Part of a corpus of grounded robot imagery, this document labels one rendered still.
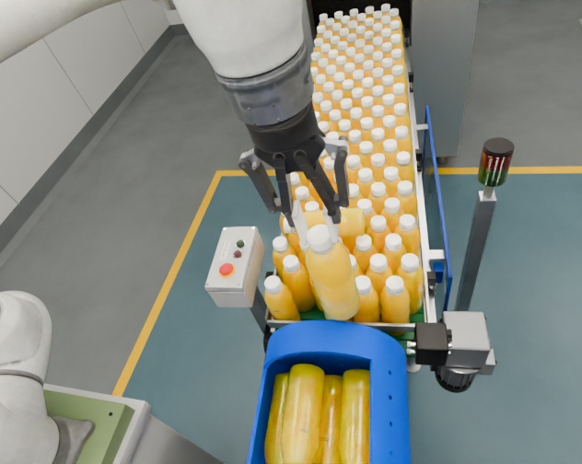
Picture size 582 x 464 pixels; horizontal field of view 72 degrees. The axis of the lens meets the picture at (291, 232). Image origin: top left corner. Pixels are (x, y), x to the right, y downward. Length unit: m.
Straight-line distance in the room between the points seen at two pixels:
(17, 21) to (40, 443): 0.77
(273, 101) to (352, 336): 0.48
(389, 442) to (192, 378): 1.61
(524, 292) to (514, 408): 0.58
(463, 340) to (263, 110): 0.90
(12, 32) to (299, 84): 0.27
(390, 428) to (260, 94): 0.56
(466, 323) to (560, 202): 1.68
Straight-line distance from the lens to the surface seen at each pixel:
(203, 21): 0.36
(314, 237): 0.59
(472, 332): 1.18
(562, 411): 2.10
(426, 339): 1.00
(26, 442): 0.98
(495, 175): 1.05
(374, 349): 0.76
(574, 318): 2.31
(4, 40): 0.49
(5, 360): 1.00
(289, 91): 0.39
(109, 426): 1.07
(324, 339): 0.74
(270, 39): 0.36
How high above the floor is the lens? 1.90
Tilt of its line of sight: 48 degrees down
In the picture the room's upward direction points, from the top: 17 degrees counter-clockwise
